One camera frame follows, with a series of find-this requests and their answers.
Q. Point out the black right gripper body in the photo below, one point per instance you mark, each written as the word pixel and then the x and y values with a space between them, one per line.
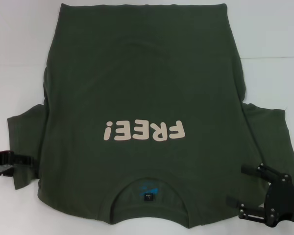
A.
pixel 284 203

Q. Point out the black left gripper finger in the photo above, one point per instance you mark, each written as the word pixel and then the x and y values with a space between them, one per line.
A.
pixel 2 171
pixel 24 159

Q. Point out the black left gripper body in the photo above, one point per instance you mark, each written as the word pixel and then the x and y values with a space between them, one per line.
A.
pixel 0 157

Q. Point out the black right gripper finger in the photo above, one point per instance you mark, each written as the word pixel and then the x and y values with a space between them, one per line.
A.
pixel 251 212
pixel 250 169

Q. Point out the dark green FREE t-shirt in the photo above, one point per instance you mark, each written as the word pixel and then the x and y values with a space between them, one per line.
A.
pixel 147 85

